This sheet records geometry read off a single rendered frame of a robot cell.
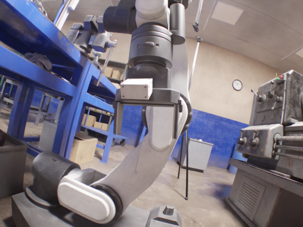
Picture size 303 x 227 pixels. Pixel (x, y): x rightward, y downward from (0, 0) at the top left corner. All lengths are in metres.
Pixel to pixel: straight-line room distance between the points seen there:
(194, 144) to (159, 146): 2.65
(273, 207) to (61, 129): 1.47
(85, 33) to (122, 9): 0.42
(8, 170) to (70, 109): 0.50
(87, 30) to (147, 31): 0.76
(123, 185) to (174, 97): 0.32
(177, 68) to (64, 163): 0.50
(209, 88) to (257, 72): 1.73
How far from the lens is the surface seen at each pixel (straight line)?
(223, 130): 4.68
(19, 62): 0.68
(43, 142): 1.58
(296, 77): 1.64
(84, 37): 1.02
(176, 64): 0.52
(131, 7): 0.66
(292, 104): 1.52
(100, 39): 0.98
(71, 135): 1.13
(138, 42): 0.32
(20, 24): 0.96
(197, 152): 3.11
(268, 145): 1.38
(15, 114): 1.35
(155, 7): 0.35
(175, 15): 0.38
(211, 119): 4.58
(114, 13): 0.67
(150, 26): 0.33
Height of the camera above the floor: 0.56
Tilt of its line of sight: 5 degrees up
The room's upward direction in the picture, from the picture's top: 15 degrees clockwise
